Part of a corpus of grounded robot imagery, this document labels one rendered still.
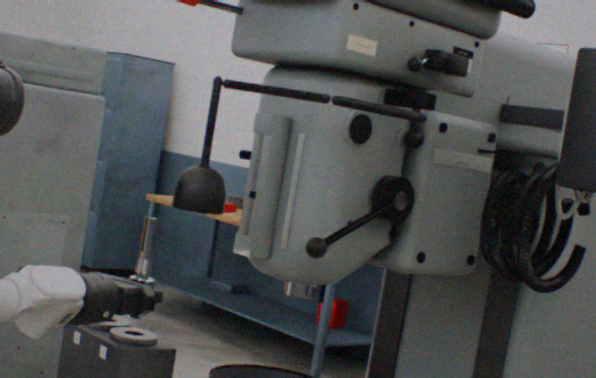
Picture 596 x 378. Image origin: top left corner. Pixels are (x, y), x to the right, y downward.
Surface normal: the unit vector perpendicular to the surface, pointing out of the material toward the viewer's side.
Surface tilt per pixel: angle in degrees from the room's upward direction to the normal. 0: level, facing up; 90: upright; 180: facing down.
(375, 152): 90
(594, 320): 88
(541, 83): 90
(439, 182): 90
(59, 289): 41
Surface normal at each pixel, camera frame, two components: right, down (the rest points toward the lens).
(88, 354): -0.74, -0.09
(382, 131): 0.66, 0.15
